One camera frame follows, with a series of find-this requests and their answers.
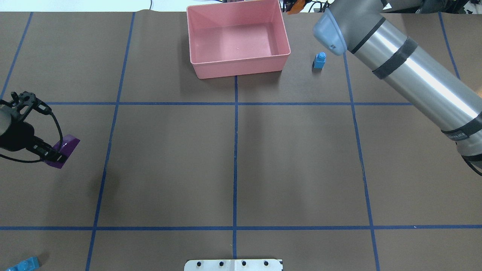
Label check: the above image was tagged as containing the pink plastic box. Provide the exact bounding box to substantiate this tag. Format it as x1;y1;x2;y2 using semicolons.
186;0;291;79

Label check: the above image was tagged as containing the small blue toy block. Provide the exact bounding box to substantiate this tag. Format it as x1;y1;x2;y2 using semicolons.
312;52;326;69

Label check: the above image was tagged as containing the white camera stand column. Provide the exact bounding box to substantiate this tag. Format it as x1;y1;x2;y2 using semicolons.
184;259;284;271

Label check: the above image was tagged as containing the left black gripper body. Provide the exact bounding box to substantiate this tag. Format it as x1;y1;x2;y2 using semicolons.
0;122;35;152

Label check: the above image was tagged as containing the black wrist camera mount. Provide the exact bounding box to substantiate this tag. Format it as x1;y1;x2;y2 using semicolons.
0;91;53;123

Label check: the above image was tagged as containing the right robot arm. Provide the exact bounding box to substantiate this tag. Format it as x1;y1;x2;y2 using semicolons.
312;0;482;175

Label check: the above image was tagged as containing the purple toy block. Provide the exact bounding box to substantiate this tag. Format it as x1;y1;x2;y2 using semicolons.
43;134;81;169

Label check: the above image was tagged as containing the brown paper table cover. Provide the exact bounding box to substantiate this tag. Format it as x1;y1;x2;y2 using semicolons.
1;11;481;271

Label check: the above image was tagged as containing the orange toy block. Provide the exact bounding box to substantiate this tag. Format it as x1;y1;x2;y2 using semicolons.
287;0;306;14

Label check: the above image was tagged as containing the long blue toy block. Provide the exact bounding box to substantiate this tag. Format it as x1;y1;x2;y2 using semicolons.
6;257;40;271

